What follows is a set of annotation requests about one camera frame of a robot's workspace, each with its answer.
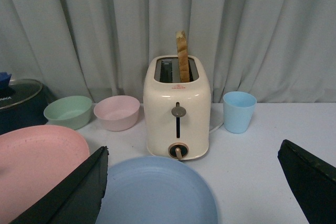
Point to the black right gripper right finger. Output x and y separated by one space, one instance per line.
311 180

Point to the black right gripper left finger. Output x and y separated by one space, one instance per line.
76 199

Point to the pink plastic plate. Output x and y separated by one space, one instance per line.
33 161

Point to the blue plastic plate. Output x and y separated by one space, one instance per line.
156 190

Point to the green plastic bowl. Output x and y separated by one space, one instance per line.
73 112

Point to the pink plastic bowl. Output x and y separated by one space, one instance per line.
117 113

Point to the light blue plastic cup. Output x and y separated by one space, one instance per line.
238 108

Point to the dark blue cooking pot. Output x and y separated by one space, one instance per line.
29 113

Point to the glass pot lid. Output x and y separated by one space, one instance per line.
15 92

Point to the cream white toaster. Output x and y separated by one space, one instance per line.
177 114

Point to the grey curtain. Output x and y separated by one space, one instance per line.
277 50

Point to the toasted bread slice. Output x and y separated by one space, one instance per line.
182 53

